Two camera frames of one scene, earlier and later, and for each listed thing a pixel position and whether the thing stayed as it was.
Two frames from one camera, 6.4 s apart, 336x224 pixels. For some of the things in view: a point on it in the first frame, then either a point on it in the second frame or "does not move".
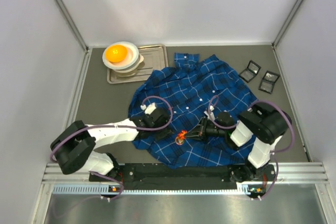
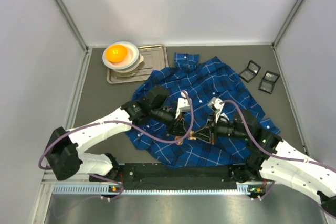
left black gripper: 165,132 to 177,122
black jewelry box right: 267,83 does not move
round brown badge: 179,141 does not move
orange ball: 116,53 does not move
